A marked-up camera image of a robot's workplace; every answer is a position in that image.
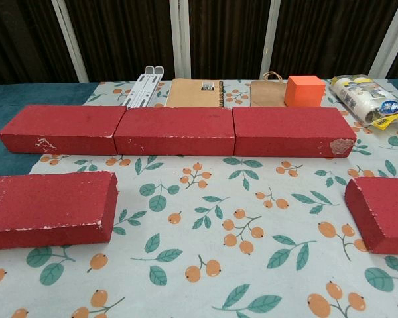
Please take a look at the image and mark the red brick with white scuffs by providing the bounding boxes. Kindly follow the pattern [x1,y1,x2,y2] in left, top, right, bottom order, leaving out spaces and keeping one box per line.
[0,170,119,251]

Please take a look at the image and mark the white folding laptop stand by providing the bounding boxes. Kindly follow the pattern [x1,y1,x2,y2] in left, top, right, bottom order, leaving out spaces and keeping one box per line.
[125,65,166,109]

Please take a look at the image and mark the white frame post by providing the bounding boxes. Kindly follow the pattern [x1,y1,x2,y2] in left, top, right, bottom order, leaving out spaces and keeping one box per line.
[261,0,285,76]
[367,0,398,79]
[51,0,89,83]
[169,0,192,80]

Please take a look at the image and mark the packaged white bag rolls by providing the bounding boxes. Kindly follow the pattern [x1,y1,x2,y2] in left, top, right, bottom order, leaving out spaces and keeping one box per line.
[330,74,398,131]

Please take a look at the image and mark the orange cube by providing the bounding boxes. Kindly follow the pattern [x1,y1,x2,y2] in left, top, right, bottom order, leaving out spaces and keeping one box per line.
[284,75,326,108]

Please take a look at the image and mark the teal felt table cover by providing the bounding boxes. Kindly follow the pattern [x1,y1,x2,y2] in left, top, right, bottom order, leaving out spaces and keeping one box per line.
[0,78,398,177]

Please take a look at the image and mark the red brick with chipped corner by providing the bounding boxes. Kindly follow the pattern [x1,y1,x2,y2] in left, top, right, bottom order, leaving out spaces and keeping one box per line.
[232,107,358,158]

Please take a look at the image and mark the brown paper bag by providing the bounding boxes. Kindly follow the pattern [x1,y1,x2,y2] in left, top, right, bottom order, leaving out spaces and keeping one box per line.
[250,71,289,108]

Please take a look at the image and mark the brown spiral notebook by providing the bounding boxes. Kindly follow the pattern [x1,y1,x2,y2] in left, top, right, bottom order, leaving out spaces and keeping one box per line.
[166,78,224,109]

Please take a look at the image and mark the floral orange berry tablecloth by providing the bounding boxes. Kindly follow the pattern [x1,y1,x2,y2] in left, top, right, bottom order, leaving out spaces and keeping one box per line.
[0,78,398,318]

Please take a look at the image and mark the red foam brick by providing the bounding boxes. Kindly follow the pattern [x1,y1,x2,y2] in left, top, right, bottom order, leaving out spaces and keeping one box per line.
[113,107,236,156]
[344,176,398,256]
[0,104,127,156]

